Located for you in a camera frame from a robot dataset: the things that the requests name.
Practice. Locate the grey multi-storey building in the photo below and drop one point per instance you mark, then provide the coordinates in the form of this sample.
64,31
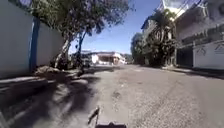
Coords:
200,33

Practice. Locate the large leafy tree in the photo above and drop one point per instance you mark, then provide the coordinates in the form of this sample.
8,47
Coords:
71,20

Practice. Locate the dirt mound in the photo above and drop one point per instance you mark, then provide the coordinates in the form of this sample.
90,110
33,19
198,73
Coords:
46,70

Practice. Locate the grey asphalt road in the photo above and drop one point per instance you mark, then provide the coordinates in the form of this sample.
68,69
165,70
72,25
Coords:
150,96

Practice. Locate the green palm trees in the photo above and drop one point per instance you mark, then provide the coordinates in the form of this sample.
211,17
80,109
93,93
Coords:
156,43

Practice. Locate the robot's own part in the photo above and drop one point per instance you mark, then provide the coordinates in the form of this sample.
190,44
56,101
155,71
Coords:
110,124

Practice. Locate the white low building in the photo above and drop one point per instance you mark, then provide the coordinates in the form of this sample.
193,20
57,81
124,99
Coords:
106,58

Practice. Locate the white wall with blue post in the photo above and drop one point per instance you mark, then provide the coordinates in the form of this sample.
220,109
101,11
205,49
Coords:
16,43

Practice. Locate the grey concrete sidewalk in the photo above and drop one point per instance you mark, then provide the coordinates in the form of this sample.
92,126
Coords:
196,71

